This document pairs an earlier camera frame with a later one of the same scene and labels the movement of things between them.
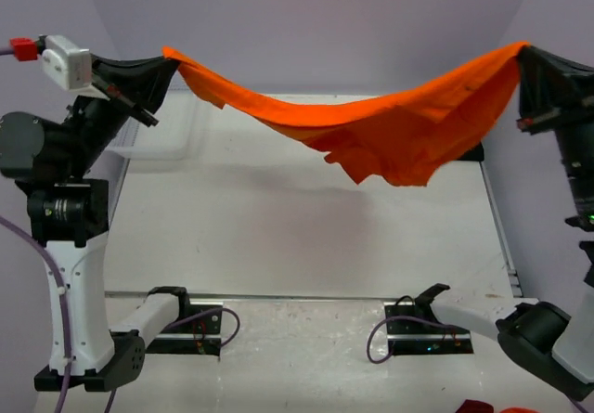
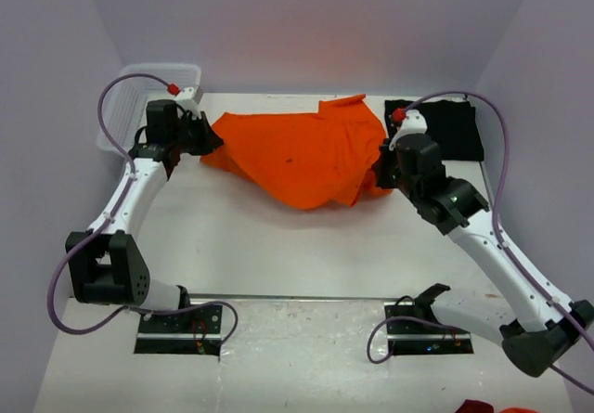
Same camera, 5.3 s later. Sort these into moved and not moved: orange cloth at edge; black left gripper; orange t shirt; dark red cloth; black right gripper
Moved: black left gripper; black right gripper; orange t shirt
Not moved: dark red cloth; orange cloth at edge
